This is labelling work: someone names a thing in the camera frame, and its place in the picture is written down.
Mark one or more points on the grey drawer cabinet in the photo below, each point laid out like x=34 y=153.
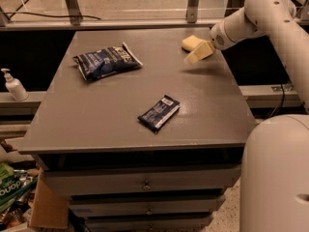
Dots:
x=97 y=154

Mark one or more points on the yellow sponge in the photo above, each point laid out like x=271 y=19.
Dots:
x=190 y=43

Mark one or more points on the brown cardboard box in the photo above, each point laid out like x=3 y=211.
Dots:
x=49 y=210

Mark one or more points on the blue rxbar wrapper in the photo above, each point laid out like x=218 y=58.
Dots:
x=159 y=114

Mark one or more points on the green snack box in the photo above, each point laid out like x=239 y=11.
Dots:
x=13 y=183

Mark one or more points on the blue chip bag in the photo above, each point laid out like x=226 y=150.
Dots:
x=107 y=61

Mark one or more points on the top drawer knob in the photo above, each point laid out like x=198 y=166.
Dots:
x=146 y=186

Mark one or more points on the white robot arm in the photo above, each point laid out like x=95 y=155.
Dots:
x=274 y=179

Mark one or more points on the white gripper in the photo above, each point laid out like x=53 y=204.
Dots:
x=220 y=37

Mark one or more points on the white pump bottle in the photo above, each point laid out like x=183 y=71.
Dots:
x=14 y=86

